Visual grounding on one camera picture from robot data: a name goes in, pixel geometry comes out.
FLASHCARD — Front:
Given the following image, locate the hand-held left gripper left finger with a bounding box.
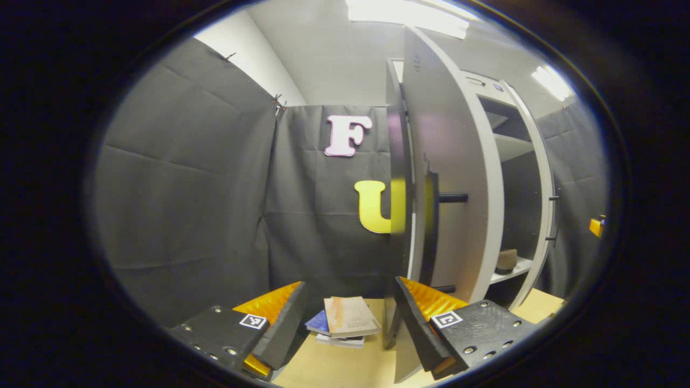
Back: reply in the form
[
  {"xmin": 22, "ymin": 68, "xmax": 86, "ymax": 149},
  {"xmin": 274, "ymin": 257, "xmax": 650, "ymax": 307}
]
[{"xmin": 166, "ymin": 280, "xmax": 310, "ymax": 382}]

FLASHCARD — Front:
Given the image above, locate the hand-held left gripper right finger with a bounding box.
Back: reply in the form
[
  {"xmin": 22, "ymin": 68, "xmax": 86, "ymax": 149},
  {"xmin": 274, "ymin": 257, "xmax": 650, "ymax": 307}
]
[{"xmin": 394, "ymin": 276, "xmax": 541, "ymax": 382}]

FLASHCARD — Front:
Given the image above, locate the grey shoe cabinet door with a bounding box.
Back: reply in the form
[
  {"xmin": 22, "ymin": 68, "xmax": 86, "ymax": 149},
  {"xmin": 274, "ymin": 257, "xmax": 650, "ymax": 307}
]
[
  {"xmin": 499, "ymin": 80, "xmax": 560, "ymax": 312},
  {"xmin": 395, "ymin": 27, "xmax": 506, "ymax": 384}
]

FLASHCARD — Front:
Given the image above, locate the brown fuzzy shoe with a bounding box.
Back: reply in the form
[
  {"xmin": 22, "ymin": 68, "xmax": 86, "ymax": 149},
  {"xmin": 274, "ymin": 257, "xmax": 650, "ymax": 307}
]
[{"xmin": 496, "ymin": 248, "xmax": 519, "ymax": 273}]

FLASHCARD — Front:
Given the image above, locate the grey shoe cabinet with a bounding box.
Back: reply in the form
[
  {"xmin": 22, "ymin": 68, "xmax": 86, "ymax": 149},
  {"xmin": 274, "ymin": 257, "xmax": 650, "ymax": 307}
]
[{"xmin": 385, "ymin": 57, "xmax": 545, "ymax": 351}]

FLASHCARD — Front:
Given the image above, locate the blue book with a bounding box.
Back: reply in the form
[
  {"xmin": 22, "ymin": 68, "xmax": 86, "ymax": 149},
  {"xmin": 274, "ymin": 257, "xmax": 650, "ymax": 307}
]
[{"xmin": 305, "ymin": 310, "xmax": 330, "ymax": 336}]

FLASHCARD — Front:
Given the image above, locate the small ceiling light panel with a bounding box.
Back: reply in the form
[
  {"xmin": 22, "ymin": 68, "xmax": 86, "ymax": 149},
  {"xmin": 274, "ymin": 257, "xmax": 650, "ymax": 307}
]
[{"xmin": 531, "ymin": 65, "xmax": 576, "ymax": 102}]

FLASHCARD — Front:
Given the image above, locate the black backdrop cloth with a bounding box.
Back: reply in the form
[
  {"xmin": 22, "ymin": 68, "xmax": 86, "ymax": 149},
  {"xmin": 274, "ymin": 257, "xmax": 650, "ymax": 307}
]
[{"xmin": 93, "ymin": 37, "xmax": 611, "ymax": 329}]

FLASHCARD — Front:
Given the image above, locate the large ceiling light panel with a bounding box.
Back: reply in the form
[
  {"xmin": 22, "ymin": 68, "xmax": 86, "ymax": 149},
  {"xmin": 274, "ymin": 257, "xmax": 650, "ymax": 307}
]
[{"xmin": 345, "ymin": 0, "xmax": 475, "ymax": 40}]

